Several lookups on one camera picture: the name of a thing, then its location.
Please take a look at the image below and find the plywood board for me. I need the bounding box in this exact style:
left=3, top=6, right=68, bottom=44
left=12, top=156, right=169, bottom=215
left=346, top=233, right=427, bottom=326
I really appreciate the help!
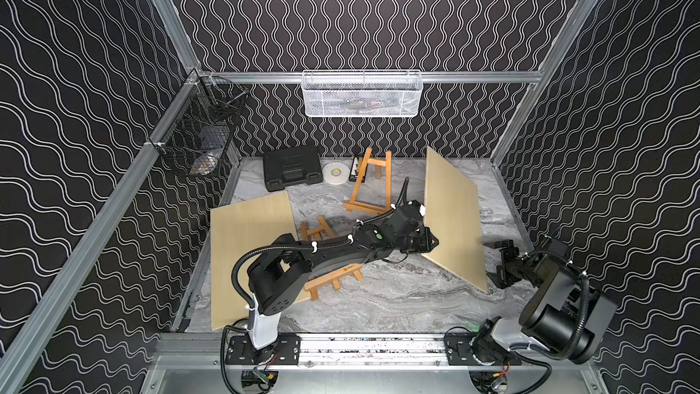
left=210, top=190, right=313, bottom=332
left=424, top=148, right=489, bottom=293

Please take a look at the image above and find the wooden easel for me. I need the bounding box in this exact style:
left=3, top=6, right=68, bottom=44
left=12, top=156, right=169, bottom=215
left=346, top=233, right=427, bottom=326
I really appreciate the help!
left=343, top=148, right=393, bottom=215
left=295, top=216, right=364, bottom=303

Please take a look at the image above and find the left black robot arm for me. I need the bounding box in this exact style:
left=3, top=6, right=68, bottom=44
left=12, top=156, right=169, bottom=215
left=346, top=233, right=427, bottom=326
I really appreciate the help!
left=219, top=191, right=439, bottom=393

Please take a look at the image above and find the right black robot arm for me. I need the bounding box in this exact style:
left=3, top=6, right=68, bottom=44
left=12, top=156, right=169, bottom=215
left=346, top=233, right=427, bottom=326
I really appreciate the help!
left=470, top=237, right=618, bottom=365

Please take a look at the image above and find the small black tray box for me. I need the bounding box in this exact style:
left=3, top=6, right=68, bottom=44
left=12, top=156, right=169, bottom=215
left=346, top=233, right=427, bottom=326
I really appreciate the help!
left=348, top=156, right=362, bottom=182

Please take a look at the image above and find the white tape roll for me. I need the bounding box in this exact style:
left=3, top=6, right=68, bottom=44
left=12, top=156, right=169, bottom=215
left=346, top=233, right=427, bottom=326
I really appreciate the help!
left=323, top=162, right=350, bottom=185

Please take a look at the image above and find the black plastic tool case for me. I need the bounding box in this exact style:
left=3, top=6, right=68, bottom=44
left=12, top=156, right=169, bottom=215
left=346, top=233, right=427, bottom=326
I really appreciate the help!
left=262, top=145, right=324, bottom=193

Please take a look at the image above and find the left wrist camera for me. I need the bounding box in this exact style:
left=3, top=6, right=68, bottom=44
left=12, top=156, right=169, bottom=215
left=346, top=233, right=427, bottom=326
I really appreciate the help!
left=410, top=202, right=426, bottom=218

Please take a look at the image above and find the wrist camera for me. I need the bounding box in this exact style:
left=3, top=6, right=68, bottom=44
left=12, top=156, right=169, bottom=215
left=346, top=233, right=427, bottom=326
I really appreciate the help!
left=543, top=238, right=571, bottom=259
left=410, top=202, right=426, bottom=218

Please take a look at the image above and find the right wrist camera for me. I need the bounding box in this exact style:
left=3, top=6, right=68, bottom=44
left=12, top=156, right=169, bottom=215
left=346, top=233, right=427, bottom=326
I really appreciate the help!
left=543, top=238, right=571, bottom=259

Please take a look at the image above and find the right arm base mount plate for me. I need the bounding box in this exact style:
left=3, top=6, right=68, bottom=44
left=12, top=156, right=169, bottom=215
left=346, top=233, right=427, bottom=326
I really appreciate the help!
left=443, top=331, right=522, bottom=368

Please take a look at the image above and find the white wire mesh basket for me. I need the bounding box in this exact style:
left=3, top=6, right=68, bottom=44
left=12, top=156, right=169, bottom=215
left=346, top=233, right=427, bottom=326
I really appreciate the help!
left=301, top=69, right=424, bottom=118

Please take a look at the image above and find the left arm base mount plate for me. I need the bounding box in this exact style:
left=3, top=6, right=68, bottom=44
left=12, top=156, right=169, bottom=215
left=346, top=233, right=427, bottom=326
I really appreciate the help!
left=224, top=333, right=302, bottom=366

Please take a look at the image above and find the black wire mesh basket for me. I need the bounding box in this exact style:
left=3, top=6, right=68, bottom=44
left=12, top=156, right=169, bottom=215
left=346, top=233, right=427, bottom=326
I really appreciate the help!
left=149, top=69, right=252, bottom=179

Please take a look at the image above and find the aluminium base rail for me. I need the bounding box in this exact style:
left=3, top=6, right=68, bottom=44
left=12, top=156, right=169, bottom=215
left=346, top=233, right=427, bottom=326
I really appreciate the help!
left=141, top=333, right=607, bottom=393

